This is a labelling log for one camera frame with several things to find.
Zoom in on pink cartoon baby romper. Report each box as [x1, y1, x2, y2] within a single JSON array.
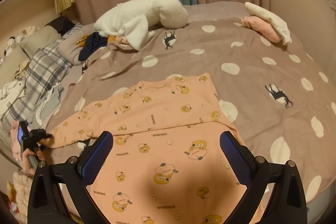
[[45, 73, 245, 223]]

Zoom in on folded pink white clothes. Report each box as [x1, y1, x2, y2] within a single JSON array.
[[241, 2, 292, 45]]

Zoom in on person's left hand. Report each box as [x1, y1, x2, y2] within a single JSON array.
[[10, 127, 47, 176]]

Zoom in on grey blue folded garment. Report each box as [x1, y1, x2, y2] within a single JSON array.
[[27, 84, 64, 129]]

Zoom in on mauve spotted duvet cover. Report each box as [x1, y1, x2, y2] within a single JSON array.
[[47, 19, 335, 202]]

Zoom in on plaid grey pillow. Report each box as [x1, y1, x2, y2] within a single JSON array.
[[1, 23, 83, 131]]

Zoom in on beige pillow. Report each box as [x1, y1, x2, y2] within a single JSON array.
[[20, 26, 61, 59]]

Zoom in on mauve pillow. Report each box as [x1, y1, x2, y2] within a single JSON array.
[[58, 34, 88, 65]]

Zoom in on orange garment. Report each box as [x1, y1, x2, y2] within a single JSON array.
[[75, 35, 90, 47]]

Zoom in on navy blue garment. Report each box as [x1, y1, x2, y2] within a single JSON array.
[[78, 32, 108, 62]]

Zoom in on white fluffy blanket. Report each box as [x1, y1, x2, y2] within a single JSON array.
[[93, 0, 189, 51]]

